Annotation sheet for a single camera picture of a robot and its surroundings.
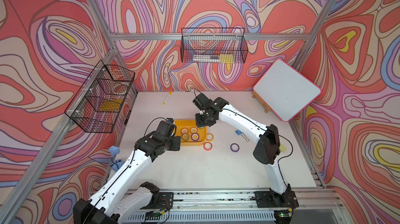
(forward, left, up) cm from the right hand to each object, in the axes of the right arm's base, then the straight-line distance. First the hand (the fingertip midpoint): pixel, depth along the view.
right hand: (202, 127), depth 85 cm
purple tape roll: (0, +5, -11) cm, 12 cm away
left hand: (-9, +14, +1) cm, 16 cm away
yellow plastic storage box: (+2, +8, -12) cm, 14 cm away
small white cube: (+47, +7, -17) cm, 51 cm away
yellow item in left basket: (+2, +42, +19) cm, 46 cm away
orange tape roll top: (+6, +5, -12) cm, 15 cm away
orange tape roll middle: (+1, -4, -13) cm, 14 cm away
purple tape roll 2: (-7, -19, -13) cm, 24 cm away
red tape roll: (+5, +11, -12) cm, 18 cm away
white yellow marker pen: (+34, +25, -11) cm, 43 cm away
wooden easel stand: (+20, -45, -10) cm, 50 cm away
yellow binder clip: (-6, -50, -19) cm, 54 cm away
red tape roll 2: (-5, -3, -13) cm, 15 cm away
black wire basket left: (+9, +50, +15) cm, 54 cm away
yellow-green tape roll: (0, +10, -11) cm, 15 cm away
